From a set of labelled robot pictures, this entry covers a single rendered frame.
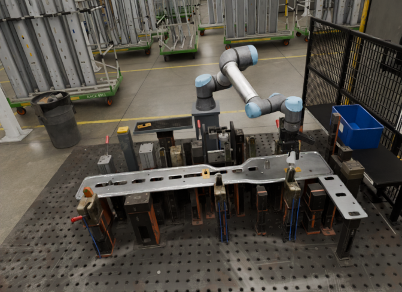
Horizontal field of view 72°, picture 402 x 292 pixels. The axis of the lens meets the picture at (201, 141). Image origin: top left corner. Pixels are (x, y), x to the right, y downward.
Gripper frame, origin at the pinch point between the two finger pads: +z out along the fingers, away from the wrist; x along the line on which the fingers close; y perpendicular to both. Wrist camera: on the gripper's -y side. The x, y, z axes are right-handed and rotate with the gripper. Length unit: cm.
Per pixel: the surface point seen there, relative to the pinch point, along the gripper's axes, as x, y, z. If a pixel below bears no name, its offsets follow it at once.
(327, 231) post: 18.6, -14.7, 36.0
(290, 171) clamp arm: 13.5, 6.2, -4.4
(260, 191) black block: 13.0, 20.3, 6.9
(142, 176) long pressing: -9, 83, 5
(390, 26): -188, -165, -17
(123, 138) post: -35, 95, -6
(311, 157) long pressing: -9.2, -14.1, 6.6
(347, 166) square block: 8.6, -24.4, 0.6
